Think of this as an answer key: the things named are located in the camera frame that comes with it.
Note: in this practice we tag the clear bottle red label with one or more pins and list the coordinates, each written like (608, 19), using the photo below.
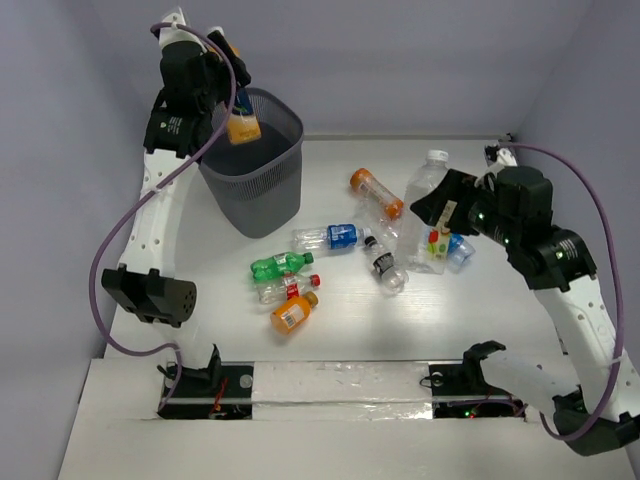
(288, 286)

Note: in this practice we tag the clear bottle light blue cap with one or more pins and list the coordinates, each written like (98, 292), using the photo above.
(459, 253)

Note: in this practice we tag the long orange capped bottle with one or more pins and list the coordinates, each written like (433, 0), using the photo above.
(365, 184)

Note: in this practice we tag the green soda bottle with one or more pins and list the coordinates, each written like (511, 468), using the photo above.
(276, 266)

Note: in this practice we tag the clear apple juice bottle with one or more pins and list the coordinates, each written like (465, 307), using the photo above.
(422, 247)

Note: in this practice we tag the grey mesh waste bin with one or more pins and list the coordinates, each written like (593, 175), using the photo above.
(257, 185)

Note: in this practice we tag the clear bottle black label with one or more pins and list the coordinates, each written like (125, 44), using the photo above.
(392, 276)

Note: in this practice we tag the silver taped front rail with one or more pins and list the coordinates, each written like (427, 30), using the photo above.
(340, 391)

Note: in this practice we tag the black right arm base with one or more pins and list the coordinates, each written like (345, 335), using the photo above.
(459, 390)

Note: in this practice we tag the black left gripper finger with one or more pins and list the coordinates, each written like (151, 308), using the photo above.
(241, 73)
(217, 37)

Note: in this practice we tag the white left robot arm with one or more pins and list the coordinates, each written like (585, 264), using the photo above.
(144, 283)

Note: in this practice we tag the clear bottle blue label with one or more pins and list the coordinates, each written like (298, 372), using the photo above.
(332, 237)

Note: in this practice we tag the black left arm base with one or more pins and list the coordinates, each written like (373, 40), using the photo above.
(220, 391)

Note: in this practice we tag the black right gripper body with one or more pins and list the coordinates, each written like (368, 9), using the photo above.
(484, 217)

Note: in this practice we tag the orange juice bottle brown cap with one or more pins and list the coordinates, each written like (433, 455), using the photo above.
(293, 313)

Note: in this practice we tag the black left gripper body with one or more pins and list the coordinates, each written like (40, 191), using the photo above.
(232, 70)

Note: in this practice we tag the yellow juice bottle blue label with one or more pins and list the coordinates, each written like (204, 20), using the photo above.
(243, 126)

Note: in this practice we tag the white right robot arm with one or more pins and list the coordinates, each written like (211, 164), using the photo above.
(512, 205)

